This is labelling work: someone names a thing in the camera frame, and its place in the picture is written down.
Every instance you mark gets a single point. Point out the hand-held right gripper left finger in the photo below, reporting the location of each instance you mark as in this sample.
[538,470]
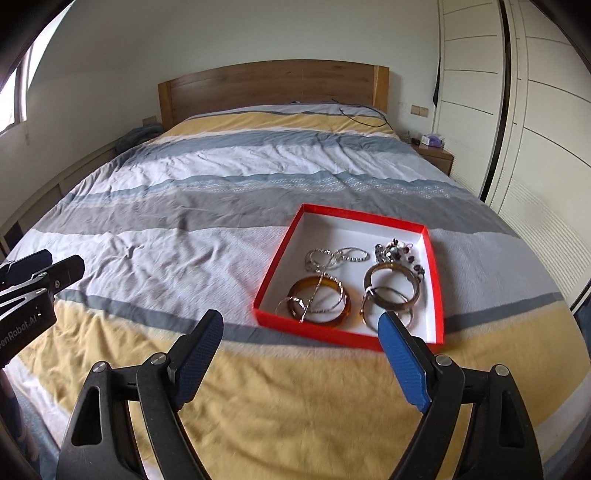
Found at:
[198,355]

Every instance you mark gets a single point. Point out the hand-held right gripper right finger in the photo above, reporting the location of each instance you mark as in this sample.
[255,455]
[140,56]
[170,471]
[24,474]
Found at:
[401,360]

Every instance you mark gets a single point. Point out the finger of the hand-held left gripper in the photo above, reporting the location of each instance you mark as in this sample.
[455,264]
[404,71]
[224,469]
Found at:
[60,274]
[27,265]

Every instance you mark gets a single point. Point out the wide brown bangle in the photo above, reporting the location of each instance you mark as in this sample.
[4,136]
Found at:
[392,301]

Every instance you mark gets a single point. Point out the thin silver bangle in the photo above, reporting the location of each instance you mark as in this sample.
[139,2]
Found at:
[364,307]

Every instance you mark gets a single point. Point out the amber bangle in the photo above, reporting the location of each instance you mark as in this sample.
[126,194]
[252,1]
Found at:
[328,323]

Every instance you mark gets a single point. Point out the red jewelry box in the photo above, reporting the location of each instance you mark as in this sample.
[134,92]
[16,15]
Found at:
[332,230]

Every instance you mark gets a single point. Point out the grey-blue cloth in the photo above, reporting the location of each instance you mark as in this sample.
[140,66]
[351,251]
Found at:
[138,136]

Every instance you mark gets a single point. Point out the window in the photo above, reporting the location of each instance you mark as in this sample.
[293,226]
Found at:
[7,106]

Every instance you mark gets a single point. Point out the wooden nightstand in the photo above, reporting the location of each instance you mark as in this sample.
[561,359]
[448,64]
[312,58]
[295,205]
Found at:
[436,157]

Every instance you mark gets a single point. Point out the purple tissue box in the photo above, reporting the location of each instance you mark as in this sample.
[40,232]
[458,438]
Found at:
[433,141]

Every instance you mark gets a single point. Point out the white sliding wardrobe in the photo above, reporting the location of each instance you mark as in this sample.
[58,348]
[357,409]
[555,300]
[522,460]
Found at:
[545,161]

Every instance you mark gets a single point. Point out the dark hanging cloth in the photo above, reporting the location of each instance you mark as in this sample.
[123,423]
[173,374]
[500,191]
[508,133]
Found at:
[435,92]

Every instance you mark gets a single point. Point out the wooden headboard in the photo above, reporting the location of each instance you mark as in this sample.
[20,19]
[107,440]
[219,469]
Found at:
[277,83]

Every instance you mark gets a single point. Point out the low white wall cabinet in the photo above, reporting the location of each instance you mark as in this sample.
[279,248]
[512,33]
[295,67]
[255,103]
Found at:
[69,175]

